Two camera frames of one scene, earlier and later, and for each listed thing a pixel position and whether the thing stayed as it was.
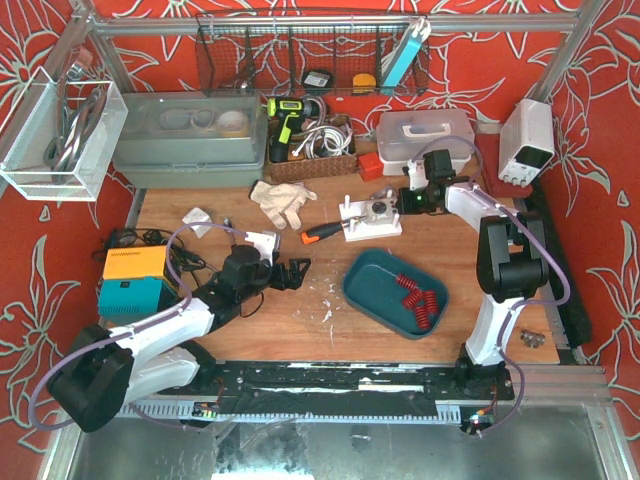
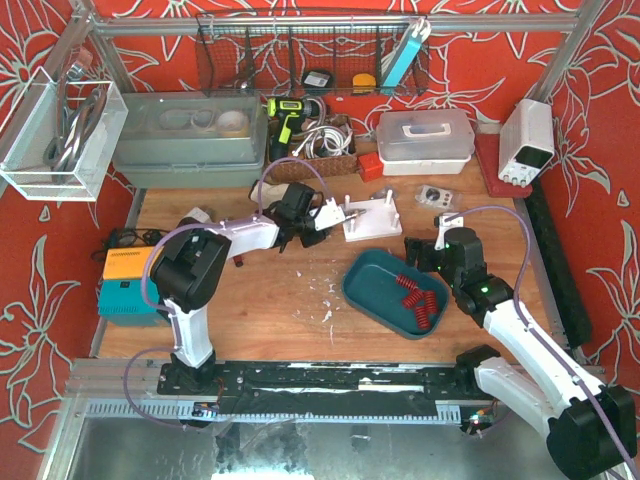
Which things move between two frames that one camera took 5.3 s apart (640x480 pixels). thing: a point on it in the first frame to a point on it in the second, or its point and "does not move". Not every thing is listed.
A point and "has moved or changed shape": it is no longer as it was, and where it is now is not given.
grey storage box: [193, 139] does not move
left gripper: [281, 275] to [310, 229]
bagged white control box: [382, 211] has moved or changed shape
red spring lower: [422, 317] does not move
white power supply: [526, 141] does not move
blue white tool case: [406, 53] does not move
